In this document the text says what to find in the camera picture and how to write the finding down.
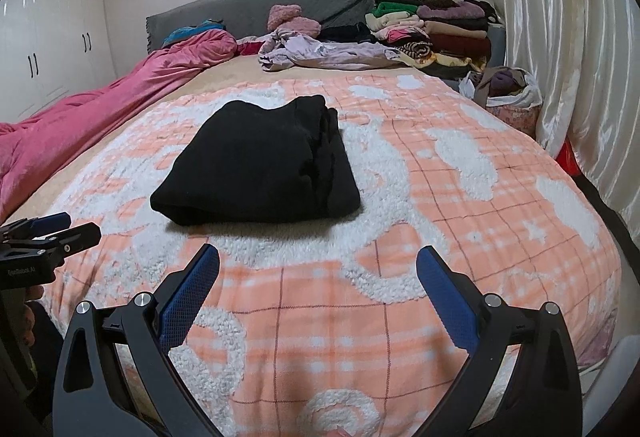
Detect white wardrobe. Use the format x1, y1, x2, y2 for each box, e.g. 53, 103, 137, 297
0, 0, 118, 122

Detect pink quilt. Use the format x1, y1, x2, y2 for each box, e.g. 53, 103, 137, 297
0, 28, 238, 220

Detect lilac garment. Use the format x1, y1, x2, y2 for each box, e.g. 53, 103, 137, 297
257, 28, 401, 72

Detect red bag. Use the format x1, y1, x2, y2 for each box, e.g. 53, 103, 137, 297
555, 139, 581, 178

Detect grey blue panel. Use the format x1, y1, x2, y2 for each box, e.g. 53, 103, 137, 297
487, 23, 507, 68

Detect stack of folded clothes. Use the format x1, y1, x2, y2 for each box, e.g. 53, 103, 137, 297
365, 0, 498, 80

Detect white bag of clothes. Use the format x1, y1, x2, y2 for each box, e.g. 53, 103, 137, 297
459, 66, 543, 108

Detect white satin curtain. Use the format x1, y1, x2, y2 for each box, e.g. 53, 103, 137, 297
477, 0, 640, 223

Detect dark navy garment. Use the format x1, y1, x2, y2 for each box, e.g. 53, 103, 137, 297
317, 22, 376, 45

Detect black sweater with orange cuffs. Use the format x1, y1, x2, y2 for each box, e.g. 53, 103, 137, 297
150, 96, 362, 226

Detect orange plaid fleece blanket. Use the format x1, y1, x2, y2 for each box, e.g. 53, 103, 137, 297
37, 72, 623, 437

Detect grey headboard cover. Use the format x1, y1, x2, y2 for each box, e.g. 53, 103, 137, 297
146, 0, 377, 52

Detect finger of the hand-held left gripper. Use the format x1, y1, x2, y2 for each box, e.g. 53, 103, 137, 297
0, 211, 71, 241
50, 222, 101, 263

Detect blue cloth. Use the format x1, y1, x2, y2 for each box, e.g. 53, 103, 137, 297
162, 19, 226, 48

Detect pink floral basket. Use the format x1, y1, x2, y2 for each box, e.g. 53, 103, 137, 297
485, 103, 542, 138

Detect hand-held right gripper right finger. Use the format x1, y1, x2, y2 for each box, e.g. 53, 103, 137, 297
415, 244, 584, 437

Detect dark pink fluffy cloth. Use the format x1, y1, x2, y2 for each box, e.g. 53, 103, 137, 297
267, 4, 303, 32

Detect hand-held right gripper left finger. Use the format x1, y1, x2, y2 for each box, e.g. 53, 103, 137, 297
52, 244, 221, 437

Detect person's left hand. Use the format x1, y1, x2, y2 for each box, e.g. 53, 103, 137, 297
17, 284, 45, 348

